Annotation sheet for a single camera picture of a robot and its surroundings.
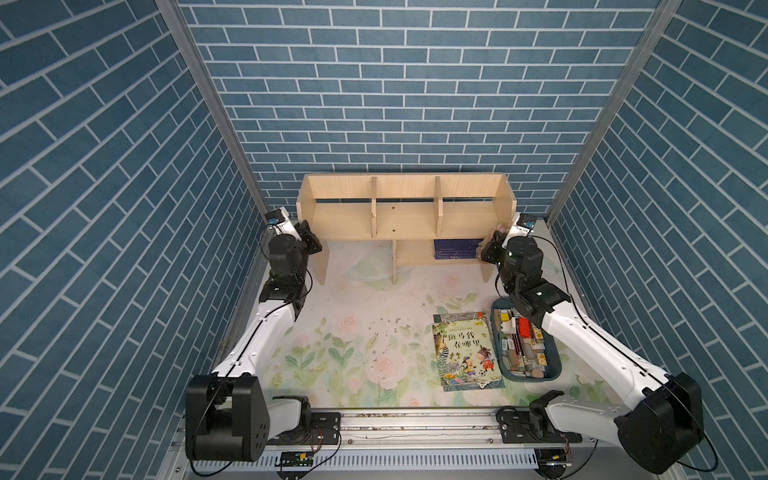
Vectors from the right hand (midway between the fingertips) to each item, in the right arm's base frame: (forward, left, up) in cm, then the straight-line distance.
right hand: (497, 233), depth 78 cm
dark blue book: (+7, +7, -15) cm, 18 cm away
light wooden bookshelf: (+11, +23, -4) cm, 26 cm away
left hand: (-1, +49, +1) cm, 49 cm away
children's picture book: (-22, +5, -28) cm, 36 cm away
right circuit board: (-45, -14, -30) cm, 56 cm away
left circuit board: (-50, +47, -32) cm, 76 cm away
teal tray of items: (-20, -12, -27) cm, 35 cm away
